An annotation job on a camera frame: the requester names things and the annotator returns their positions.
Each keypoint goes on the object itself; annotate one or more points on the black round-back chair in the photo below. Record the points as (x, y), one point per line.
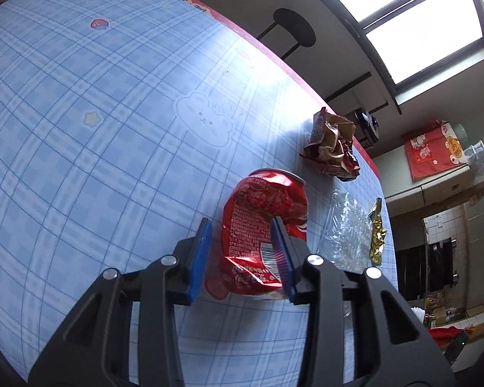
(294, 28)

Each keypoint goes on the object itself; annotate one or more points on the blue plaid table mat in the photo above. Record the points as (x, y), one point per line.
(105, 129)

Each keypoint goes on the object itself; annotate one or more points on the silver black pressure cooker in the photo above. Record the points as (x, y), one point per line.
(365, 127)

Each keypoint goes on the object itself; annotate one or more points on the dark window sill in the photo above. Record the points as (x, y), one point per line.
(371, 56)

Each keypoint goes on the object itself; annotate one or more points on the black integrated stove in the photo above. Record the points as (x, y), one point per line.
(419, 266)

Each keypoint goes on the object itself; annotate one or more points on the crumpled gold wrapper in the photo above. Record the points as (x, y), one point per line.
(377, 229)

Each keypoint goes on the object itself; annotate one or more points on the clear plastic container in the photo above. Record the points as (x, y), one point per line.
(474, 153)

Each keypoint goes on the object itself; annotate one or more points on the red gold snack bag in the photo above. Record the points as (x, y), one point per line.
(332, 149)

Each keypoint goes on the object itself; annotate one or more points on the dark framed window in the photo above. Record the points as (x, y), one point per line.
(419, 20)

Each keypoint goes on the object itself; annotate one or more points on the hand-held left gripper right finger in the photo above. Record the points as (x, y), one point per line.
(282, 258)

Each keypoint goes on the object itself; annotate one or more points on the white refrigerator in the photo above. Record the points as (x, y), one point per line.
(435, 193)

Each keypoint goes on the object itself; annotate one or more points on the crushed red soda can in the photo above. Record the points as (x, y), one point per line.
(254, 209)

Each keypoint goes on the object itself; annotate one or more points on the red printed cloth on refrigerator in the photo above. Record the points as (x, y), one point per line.
(427, 153)

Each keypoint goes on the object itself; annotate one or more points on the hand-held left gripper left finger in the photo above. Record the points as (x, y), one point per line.
(199, 258)

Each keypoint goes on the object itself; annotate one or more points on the clear plastic tray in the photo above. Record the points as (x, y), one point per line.
(345, 229)

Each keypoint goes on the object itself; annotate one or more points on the bottles and jars on counter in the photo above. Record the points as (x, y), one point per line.
(441, 310)

